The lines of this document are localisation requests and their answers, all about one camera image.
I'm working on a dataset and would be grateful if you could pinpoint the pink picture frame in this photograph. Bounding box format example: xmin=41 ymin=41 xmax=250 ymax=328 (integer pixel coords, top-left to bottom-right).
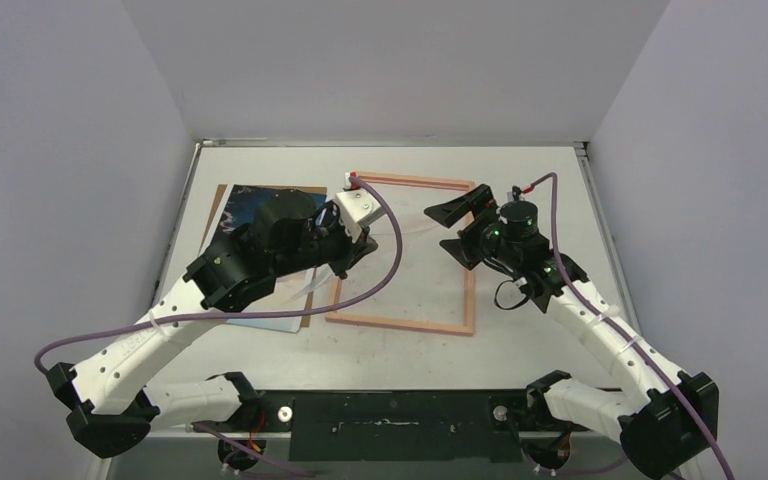
xmin=325 ymin=172 xmax=475 ymax=336

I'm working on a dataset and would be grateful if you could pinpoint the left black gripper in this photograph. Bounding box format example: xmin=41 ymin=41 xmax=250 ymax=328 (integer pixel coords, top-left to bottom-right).
xmin=274 ymin=199 xmax=378 ymax=279

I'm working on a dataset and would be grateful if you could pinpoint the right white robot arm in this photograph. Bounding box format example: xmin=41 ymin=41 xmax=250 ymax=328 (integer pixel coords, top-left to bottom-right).
xmin=424 ymin=184 xmax=720 ymax=479

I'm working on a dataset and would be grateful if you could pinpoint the purple cable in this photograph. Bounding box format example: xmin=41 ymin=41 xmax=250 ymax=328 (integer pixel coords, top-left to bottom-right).
xmin=509 ymin=172 xmax=738 ymax=480
xmin=32 ymin=173 xmax=405 ymax=480

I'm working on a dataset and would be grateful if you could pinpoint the aluminium rail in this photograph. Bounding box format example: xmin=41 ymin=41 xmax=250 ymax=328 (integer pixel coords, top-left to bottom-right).
xmin=97 ymin=389 xmax=695 ymax=441

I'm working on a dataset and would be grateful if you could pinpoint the brown cardboard backing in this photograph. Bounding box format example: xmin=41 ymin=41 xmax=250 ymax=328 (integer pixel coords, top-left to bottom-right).
xmin=198 ymin=182 xmax=330 ymax=333

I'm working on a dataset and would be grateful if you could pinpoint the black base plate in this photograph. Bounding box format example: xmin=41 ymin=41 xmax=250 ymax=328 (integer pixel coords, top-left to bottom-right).
xmin=210 ymin=389 xmax=578 ymax=463

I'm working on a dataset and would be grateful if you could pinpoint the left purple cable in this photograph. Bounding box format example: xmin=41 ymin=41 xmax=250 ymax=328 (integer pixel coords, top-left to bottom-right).
xmin=32 ymin=173 xmax=405 ymax=480

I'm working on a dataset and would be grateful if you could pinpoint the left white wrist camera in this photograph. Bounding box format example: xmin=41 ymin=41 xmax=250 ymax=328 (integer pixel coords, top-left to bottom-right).
xmin=333 ymin=189 xmax=385 ymax=243

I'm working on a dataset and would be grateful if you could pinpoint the blue landscape photo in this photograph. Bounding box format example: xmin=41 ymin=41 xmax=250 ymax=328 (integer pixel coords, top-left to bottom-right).
xmin=214 ymin=184 xmax=330 ymax=335

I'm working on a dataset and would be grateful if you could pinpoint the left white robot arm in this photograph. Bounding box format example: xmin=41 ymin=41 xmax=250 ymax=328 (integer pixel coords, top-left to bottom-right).
xmin=45 ymin=189 xmax=384 ymax=458

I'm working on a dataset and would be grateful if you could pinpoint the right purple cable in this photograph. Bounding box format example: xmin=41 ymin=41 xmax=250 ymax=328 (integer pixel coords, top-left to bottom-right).
xmin=509 ymin=172 xmax=738 ymax=480

